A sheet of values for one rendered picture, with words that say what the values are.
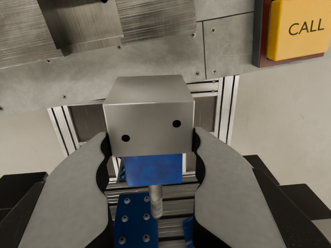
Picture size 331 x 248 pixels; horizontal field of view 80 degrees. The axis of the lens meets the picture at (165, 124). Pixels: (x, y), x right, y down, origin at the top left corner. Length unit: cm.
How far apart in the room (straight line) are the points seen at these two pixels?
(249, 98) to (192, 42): 103
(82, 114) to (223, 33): 82
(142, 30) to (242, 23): 15
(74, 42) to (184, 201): 38
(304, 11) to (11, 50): 27
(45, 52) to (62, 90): 11
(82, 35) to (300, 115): 141
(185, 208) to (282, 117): 109
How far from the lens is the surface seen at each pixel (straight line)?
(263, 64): 28
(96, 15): 20
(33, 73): 30
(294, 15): 26
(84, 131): 104
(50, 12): 20
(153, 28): 17
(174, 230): 44
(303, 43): 28
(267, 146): 152
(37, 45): 19
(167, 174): 15
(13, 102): 33
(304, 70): 138
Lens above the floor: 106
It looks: 61 degrees down
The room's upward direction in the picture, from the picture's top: 172 degrees clockwise
